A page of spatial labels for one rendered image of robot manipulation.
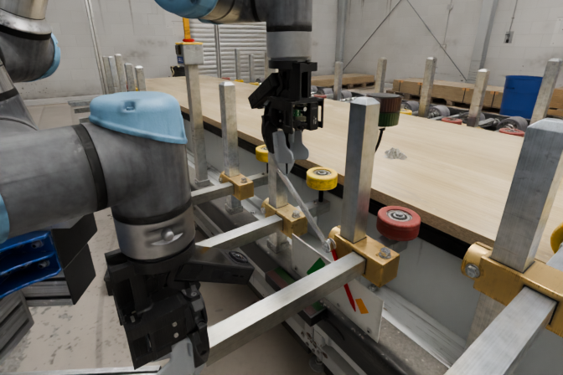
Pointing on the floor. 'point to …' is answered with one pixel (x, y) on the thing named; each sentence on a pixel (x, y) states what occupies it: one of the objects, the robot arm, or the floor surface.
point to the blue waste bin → (519, 95)
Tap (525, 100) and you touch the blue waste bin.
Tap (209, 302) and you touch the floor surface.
